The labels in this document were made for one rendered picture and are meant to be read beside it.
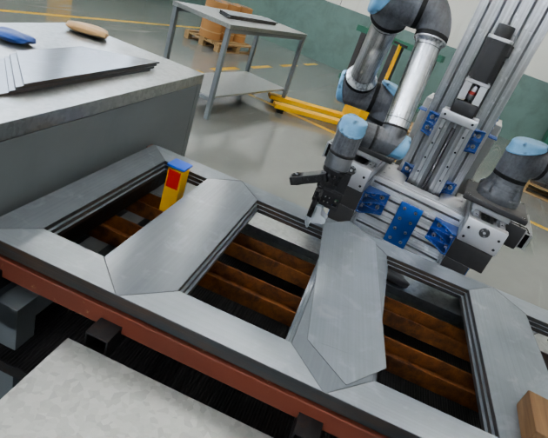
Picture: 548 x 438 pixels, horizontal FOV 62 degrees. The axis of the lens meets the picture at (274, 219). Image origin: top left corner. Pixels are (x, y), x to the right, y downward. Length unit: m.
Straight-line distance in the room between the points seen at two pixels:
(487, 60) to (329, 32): 9.91
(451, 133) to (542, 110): 9.28
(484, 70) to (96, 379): 1.53
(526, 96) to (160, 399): 10.55
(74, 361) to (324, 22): 11.06
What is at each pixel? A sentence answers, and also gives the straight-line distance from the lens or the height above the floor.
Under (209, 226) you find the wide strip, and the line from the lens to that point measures 1.25.
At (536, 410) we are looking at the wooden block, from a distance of 1.13.
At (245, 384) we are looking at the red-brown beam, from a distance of 0.96.
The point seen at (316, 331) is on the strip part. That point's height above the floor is 0.85.
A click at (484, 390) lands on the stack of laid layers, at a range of 1.19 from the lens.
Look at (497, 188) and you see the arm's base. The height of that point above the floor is 1.09.
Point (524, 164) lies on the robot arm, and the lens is 1.76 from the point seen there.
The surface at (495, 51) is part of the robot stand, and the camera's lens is 1.82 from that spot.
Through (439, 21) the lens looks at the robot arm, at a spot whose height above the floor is 1.51.
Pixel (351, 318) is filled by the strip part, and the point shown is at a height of 0.85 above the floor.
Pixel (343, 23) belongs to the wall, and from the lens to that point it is 11.54.
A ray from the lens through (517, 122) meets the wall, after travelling 11.11.
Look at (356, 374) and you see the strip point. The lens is 0.99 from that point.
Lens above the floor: 1.48
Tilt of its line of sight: 27 degrees down
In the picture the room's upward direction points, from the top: 20 degrees clockwise
